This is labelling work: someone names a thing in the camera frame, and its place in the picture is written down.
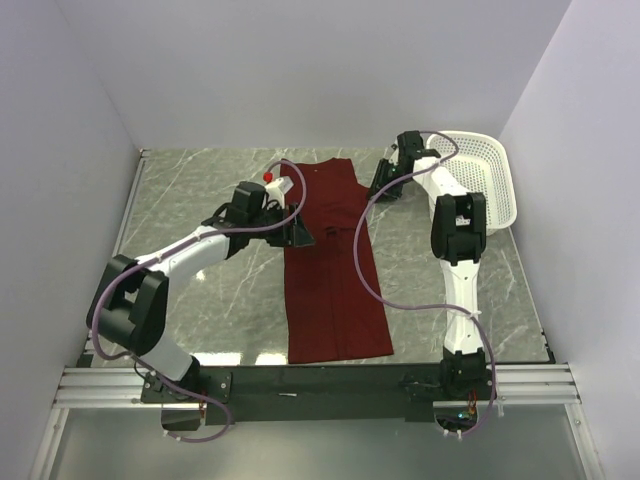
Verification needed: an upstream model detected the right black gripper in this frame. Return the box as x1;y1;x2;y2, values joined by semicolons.
364;159;410;204

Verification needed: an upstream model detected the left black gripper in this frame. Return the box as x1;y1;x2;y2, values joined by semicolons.
248;203;315;247

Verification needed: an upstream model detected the dark red t-shirt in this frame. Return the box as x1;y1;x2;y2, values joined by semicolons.
280;158;394;364

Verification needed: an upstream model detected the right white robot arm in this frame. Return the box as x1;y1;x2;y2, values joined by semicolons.
367;130;488;399

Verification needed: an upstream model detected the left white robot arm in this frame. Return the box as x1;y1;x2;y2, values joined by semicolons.
87;176;314;402

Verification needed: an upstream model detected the white perforated plastic basket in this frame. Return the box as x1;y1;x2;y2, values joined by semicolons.
422;131;517;235

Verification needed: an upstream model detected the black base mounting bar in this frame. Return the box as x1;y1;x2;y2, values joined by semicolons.
139;363;496;432

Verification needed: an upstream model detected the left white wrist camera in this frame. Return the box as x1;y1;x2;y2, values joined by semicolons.
263;172;294;204

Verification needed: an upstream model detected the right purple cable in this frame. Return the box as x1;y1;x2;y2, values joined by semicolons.
353;130;497;441

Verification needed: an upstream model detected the purple cable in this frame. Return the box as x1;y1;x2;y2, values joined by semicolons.
89;159;306;444
353;130;497;441

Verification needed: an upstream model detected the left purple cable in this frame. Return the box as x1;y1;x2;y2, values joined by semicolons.
89;159;306;444

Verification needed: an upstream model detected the aluminium frame rail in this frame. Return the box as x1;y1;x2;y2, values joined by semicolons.
52;147;584;411

